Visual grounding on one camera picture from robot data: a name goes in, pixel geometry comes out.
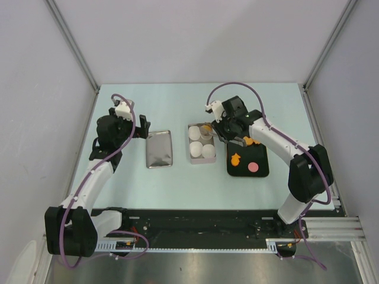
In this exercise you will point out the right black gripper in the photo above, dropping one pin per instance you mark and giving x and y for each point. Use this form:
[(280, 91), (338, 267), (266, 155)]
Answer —
[(218, 128)]

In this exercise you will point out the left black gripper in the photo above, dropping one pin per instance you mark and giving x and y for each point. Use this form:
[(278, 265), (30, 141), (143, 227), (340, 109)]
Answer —
[(138, 132)]

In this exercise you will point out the metal tongs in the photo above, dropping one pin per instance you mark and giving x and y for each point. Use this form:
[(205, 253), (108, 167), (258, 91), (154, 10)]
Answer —
[(234, 141)]

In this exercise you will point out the round orange cookie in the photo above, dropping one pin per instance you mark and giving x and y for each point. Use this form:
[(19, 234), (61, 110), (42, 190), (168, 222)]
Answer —
[(207, 128), (248, 140)]

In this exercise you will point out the orange pineapple cookie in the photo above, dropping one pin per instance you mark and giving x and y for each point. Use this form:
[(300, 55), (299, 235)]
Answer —
[(235, 160)]

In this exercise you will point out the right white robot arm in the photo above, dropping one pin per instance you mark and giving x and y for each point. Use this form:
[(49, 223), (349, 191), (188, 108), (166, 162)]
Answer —
[(310, 173)]

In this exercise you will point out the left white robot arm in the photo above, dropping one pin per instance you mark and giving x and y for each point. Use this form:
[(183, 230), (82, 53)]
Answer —
[(70, 228)]

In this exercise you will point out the silver tin lid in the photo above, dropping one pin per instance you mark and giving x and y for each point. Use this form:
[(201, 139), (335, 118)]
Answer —
[(159, 152)]

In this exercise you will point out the white paper cup back-right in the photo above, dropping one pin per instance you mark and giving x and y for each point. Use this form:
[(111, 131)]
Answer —
[(205, 135)]

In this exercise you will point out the white paper cup front-right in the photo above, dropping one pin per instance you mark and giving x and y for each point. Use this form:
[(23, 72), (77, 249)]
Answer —
[(208, 151)]

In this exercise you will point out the white paper cup back-left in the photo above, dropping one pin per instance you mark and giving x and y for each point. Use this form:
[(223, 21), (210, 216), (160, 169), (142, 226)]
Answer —
[(194, 133)]

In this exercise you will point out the white paper cup front-left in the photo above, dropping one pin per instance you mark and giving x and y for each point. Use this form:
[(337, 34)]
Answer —
[(195, 149)]

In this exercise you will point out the black tray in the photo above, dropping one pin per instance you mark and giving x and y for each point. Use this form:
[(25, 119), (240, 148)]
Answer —
[(251, 153)]

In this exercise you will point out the pink round cookie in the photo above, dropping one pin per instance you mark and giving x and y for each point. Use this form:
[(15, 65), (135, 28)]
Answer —
[(253, 167)]

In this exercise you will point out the lavender cookie tin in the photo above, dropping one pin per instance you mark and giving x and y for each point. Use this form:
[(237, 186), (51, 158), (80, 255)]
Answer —
[(200, 159)]

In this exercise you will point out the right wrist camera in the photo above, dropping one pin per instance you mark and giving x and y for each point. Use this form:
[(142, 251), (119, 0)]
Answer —
[(216, 108)]

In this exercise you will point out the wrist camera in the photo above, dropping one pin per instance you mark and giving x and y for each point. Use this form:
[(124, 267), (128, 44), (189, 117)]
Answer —
[(216, 108), (123, 110)]

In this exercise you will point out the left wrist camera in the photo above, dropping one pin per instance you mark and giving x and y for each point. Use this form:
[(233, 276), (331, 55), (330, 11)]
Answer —
[(123, 110)]

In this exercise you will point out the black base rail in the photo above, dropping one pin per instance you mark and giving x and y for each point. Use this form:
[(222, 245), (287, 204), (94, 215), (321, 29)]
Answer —
[(205, 229)]

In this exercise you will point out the left aluminium frame post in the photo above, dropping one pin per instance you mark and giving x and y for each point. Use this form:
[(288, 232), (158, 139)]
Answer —
[(63, 27)]

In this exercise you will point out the aluminium frame post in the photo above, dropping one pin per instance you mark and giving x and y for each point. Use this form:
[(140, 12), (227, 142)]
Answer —
[(63, 27), (331, 40)]

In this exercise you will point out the white cable duct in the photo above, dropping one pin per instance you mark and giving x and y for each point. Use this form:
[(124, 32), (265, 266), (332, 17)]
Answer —
[(123, 247)]

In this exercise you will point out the right aluminium frame post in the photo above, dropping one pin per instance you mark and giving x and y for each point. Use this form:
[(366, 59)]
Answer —
[(331, 40)]

